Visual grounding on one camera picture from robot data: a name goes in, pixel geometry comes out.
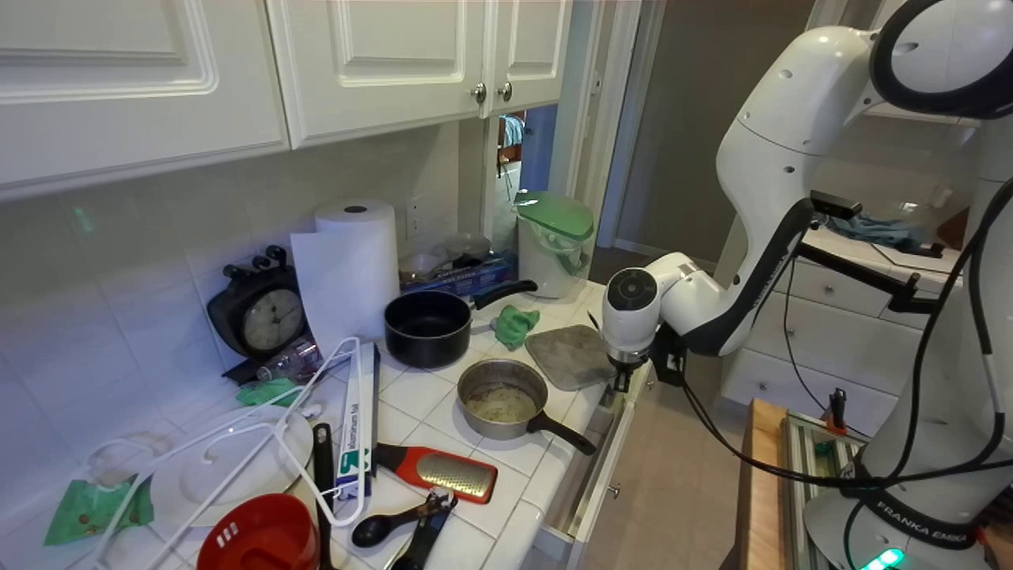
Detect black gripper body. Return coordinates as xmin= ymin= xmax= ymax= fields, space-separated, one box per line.
xmin=603 ymin=354 xmax=641 ymax=395

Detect grey quilted towel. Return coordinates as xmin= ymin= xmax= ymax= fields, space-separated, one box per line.
xmin=521 ymin=323 xmax=620 ymax=395

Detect white paper towel roll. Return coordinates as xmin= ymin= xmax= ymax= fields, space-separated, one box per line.
xmin=289 ymin=200 xmax=403 ymax=360

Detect open white drawer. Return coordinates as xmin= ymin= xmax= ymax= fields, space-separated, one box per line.
xmin=535 ymin=319 xmax=667 ymax=559

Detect green cloth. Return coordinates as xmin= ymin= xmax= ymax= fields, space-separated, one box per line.
xmin=491 ymin=301 xmax=544 ymax=354

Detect clear container green lid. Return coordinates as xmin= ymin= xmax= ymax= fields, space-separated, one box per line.
xmin=514 ymin=190 xmax=598 ymax=304

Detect wooden board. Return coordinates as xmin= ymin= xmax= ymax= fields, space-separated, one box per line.
xmin=736 ymin=395 xmax=796 ymax=570

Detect blue plate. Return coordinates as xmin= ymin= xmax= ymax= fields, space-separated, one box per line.
xmin=399 ymin=256 xmax=520 ymax=308

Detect crumpled clear plastic wrap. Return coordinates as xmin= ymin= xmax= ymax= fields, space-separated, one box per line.
xmin=403 ymin=230 xmax=500 ymax=282

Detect black red plug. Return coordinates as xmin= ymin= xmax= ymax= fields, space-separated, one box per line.
xmin=825 ymin=382 xmax=852 ymax=438

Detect white lower cabinet drawers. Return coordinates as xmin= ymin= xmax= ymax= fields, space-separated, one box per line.
xmin=721 ymin=250 xmax=945 ymax=438

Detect white and blue wrap box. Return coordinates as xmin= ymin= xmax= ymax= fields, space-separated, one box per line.
xmin=332 ymin=338 xmax=380 ymax=500

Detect teal cloth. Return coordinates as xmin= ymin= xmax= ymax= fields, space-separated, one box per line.
xmin=838 ymin=212 xmax=944 ymax=261

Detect white upper cabinet door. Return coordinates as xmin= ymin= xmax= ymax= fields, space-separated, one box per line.
xmin=482 ymin=0 xmax=576 ymax=118
xmin=262 ymin=0 xmax=492 ymax=153
xmin=0 ymin=0 xmax=293 ymax=202

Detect small green packet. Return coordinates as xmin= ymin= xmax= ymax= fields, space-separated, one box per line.
xmin=233 ymin=376 xmax=304 ymax=412

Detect black kitchen scale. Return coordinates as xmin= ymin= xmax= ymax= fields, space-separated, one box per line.
xmin=204 ymin=244 xmax=315 ymax=386

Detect brown wooden object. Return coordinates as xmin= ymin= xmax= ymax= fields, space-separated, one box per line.
xmin=933 ymin=202 xmax=974 ymax=254

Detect red bowl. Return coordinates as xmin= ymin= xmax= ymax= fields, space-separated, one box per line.
xmin=193 ymin=492 xmax=322 ymax=570

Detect clear round lid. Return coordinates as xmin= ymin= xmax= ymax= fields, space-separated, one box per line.
xmin=177 ymin=414 xmax=309 ymax=514

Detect clear glass cup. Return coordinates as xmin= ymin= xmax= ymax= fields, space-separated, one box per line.
xmin=82 ymin=424 xmax=180 ymax=492

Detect small silver pot black handle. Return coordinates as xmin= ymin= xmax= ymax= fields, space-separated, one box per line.
xmin=455 ymin=358 xmax=602 ymax=460

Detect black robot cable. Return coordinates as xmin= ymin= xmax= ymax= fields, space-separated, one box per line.
xmin=657 ymin=177 xmax=1013 ymax=570

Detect red handled grater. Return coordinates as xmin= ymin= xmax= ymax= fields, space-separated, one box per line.
xmin=371 ymin=440 xmax=500 ymax=507

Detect black camera on mount arm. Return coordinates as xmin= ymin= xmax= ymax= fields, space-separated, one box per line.
xmin=791 ymin=188 xmax=944 ymax=316

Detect white wire rack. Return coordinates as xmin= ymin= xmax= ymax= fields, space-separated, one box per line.
xmin=93 ymin=334 xmax=371 ymax=570

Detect black utensil handle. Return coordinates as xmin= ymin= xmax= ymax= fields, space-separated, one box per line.
xmin=309 ymin=420 xmax=338 ymax=570

